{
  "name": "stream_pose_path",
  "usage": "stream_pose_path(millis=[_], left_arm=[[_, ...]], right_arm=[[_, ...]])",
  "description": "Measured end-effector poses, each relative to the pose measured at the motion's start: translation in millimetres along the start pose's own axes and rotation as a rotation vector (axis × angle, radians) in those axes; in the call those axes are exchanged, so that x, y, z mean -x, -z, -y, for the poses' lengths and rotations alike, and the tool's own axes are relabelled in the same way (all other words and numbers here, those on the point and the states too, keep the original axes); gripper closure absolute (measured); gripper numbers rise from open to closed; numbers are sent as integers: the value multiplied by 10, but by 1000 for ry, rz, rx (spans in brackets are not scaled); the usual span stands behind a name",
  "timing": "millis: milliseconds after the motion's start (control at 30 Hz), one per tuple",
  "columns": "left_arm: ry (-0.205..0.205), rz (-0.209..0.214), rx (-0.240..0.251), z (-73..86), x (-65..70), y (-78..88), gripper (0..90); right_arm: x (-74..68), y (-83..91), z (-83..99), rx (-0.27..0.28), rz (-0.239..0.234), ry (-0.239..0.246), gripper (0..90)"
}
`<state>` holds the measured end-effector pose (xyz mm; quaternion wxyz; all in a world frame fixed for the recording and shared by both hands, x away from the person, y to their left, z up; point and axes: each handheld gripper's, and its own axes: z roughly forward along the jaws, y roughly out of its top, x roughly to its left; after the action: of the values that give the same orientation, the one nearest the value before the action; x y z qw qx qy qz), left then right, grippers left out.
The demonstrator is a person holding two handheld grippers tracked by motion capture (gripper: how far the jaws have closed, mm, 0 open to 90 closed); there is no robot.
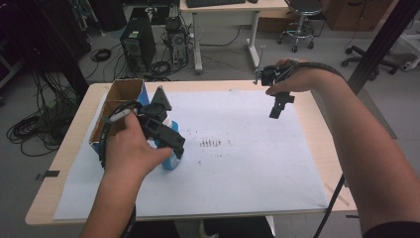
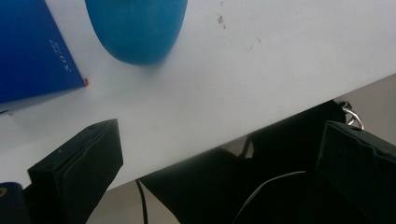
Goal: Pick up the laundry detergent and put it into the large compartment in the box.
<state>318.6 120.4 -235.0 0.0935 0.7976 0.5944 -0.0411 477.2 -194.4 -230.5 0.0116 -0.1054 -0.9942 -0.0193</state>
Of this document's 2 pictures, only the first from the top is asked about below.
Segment black office chair base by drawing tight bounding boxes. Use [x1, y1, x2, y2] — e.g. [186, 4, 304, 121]
[341, 45, 401, 76]

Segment black metal stand post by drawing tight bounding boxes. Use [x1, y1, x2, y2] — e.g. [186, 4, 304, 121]
[346, 0, 420, 96]

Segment black tape strip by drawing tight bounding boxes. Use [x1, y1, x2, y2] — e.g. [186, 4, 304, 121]
[35, 170, 61, 181]

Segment bundle of black floor cables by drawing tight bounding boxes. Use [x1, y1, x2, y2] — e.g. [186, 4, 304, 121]
[5, 71, 81, 158]

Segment grey braided cable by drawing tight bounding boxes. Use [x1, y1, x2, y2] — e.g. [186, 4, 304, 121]
[286, 59, 348, 83]

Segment black computer tower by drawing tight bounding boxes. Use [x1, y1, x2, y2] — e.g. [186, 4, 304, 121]
[119, 15, 158, 72]

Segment black round stool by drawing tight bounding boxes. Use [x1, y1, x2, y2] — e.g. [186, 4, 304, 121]
[276, 0, 324, 54]

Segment open computer tower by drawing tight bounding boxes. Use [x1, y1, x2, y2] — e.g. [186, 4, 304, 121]
[163, 15, 190, 67]

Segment person's left hand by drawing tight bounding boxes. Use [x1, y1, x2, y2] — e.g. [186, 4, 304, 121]
[103, 111, 173, 180]

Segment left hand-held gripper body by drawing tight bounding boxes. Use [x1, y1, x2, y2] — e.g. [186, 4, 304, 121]
[136, 84, 176, 142]

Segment person's right hand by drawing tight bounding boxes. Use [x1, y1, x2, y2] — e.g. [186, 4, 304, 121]
[264, 58, 320, 97]

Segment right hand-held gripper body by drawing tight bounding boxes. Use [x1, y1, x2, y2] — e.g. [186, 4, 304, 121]
[253, 63, 295, 100]

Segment person's legs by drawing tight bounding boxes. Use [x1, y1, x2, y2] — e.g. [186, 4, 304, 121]
[131, 215, 275, 238]

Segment cardboard box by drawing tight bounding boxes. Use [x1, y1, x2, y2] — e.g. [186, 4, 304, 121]
[88, 77, 151, 157]

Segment black keyboard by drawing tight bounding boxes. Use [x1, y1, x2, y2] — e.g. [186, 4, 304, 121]
[185, 0, 248, 9]

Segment coiled black cable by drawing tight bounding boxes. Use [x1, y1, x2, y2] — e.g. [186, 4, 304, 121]
[89, 48, 113, 63]

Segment blue plastic bottle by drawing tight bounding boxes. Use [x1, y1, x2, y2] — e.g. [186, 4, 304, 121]
[154, 119, 183, 172]

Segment white office desk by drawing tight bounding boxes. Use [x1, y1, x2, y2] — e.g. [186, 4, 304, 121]
[179, 0, 290, 74]

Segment wooden cabinet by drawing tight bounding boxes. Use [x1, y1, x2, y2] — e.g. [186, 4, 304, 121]
[321, 0, 394, 33]

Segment black cable with white plug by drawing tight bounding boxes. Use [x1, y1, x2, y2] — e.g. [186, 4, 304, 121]
[98, 100, 144, 168]

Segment white table mat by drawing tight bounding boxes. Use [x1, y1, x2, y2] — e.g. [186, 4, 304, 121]
[52, 89, 330, 221]

